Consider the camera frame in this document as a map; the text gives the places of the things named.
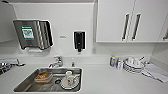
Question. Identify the black soap dispenser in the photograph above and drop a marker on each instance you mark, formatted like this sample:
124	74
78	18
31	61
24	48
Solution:
79	40

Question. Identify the small chrome soap pump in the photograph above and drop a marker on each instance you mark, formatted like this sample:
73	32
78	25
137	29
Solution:
72	63

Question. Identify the chrome sink faucet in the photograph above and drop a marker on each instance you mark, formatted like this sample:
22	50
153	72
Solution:
58	61

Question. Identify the white patterned mug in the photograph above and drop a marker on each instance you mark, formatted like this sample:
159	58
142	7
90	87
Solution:
70	78

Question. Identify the small white jar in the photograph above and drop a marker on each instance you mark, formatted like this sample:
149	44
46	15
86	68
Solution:
120	64

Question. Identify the white plate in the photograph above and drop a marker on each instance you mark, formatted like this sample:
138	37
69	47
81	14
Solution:
63	85

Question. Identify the round sink drain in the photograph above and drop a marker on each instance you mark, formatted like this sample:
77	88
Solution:
57	81

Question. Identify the steel paper towel dispenser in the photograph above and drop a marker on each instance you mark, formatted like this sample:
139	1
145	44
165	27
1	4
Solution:
40	33

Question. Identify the white cup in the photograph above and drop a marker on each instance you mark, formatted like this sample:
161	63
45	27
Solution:
131	60
139	61

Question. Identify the orange food container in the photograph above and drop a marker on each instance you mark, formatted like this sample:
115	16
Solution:
43	77

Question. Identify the steel kitchen sink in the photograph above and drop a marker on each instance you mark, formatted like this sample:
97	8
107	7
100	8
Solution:
26	85

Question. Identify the white wall outlet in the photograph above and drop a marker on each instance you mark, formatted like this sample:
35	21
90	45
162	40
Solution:
93	50

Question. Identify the small wall label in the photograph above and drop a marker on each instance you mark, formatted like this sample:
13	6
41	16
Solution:
62	36

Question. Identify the white wall cabinet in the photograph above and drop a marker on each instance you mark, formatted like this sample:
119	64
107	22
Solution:
110	20
6	23

